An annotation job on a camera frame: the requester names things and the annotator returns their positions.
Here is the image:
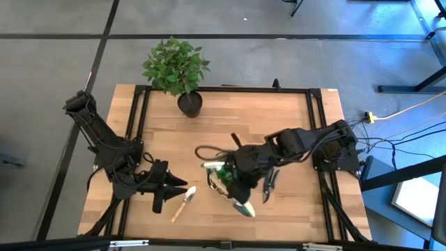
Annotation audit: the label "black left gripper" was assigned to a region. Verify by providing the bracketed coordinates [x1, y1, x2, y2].
[139, 159, 188, 214]

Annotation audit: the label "blue grey platform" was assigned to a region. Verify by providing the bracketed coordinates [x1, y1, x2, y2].
[360, 155, 433, 241]

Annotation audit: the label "black diagonal table beam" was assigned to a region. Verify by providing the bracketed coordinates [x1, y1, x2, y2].
[360, 155, 446, 192]

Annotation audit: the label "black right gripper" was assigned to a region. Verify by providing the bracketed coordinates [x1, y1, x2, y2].
[228, 133, 278, 205]

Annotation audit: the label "silver metal bracket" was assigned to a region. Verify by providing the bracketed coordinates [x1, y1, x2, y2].
[302, 243, 344, 251]
[109, 239, 150, 248]

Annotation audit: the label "black chair leg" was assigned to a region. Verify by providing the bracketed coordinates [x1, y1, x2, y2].
[281, 0, 305, 17]

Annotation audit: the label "yellow extension cord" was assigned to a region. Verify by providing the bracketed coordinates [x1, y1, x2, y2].
[374, 89, 446, 121]

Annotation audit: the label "grey metal cart frame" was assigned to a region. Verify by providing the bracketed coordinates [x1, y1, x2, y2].
[410, 0, 446, 67]

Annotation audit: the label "black floor cable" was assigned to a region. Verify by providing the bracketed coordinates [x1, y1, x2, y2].
[358, 120, 446, 161]

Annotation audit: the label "black pruning shears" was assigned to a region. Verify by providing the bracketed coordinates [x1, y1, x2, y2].
[261, 167, 280, 205]

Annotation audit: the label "black overhead rig beam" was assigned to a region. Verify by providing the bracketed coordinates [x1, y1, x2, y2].
[0, 236, 446, 251]

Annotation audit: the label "black floor stand base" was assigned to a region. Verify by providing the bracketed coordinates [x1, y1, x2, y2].
[378, 66, 446, 95]

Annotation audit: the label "white flat panel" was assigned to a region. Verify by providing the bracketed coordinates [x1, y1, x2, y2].
[390, 176, 440, 228]

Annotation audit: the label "green spray bottle white nozzle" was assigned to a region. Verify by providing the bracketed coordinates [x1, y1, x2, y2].
[201, 160, 235, 188]

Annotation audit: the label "beige green gardening bag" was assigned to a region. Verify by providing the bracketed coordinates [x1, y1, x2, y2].
[205, 167, 258, 219]

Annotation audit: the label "green potted plant black pot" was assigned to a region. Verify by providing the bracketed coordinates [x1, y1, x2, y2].
[141, 36, 212, 119]

